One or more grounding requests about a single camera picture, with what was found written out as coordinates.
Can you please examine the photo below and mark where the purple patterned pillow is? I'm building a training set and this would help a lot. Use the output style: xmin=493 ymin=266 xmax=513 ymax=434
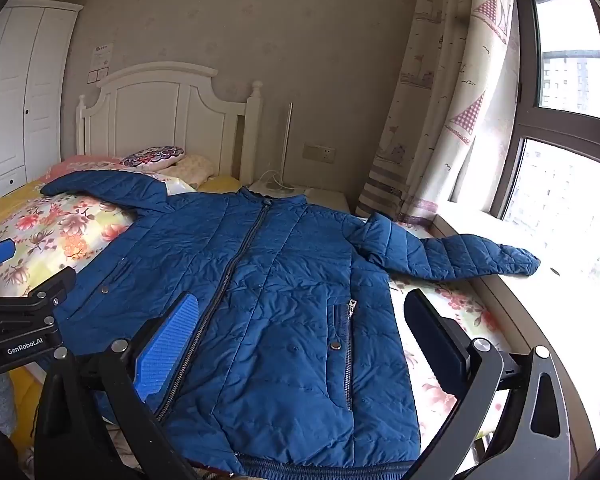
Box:
xmin=120 ymin=145 xmax=186 ymax=168

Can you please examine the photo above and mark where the pale windowsill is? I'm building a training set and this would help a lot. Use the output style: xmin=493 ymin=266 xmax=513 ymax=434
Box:
xmin=429 ymin=199 xmax=600 ymax=441

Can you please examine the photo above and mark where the white nightstand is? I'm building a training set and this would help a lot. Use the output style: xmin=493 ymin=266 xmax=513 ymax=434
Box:
xmin=247 ymin=182 xmax=351 ymax=216

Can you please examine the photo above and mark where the beige pillow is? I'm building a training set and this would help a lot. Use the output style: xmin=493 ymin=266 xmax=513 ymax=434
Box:
xmin=162 ymin=154 xmax=216 ymax=189

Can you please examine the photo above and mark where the striped curtain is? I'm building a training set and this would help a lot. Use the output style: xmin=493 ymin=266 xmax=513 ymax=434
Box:
xmin=355 ymin=0 xmax=516 ymax=224

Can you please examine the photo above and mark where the blue quilted jacket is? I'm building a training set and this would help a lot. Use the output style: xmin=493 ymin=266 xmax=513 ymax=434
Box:
xmin=40 ymin=170 xmax=541 ymax=477

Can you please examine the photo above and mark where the slim pole lamp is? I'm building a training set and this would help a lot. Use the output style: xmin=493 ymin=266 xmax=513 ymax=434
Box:
xmin=262 ymin=101 xmax=296 ymax=192

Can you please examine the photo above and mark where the dark framed window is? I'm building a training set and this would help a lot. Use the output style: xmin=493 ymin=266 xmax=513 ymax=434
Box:
xmin=499 ymin=0 xmax=600 ymax=241

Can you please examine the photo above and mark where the white wardrobe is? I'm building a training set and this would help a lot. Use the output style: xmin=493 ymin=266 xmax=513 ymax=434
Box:
xmin=0 ymin=0 xmax=84 ymax=207

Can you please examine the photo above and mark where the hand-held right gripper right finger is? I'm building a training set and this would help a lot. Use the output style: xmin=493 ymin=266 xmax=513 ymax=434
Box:
xmin=404 ymin=288 xmax=573 ymax=480

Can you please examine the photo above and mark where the pink pillow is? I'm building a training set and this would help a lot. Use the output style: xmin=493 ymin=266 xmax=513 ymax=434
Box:
xmin=45 ymin=154 xmax=127 ymax=184

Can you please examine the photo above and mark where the white cable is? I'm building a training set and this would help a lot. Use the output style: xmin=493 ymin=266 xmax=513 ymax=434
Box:
xmin=256 ymin=168 xmax=287 ymax=192

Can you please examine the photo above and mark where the paper wall notice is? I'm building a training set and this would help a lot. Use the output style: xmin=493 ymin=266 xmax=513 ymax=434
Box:
xmin=92 ymin=42 xmax=114 ymax=69

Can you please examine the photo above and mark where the floral blanket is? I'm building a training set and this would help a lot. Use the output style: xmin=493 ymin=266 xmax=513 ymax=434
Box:
xmin=0 ymin=172 xmax=513 ymax=480

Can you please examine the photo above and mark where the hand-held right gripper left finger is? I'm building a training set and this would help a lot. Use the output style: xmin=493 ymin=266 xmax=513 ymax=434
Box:
xmin=32 ymin=292 xmax=201 ymax=480

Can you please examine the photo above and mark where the wall socket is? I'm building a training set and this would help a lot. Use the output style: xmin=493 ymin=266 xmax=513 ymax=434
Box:
xmin=302 ymin=143 xmax=337 ymax=163

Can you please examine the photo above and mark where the white bed headboard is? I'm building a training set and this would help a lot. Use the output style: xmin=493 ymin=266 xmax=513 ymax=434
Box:
xmin=75 ymin=61 xmax=264 ymax=187

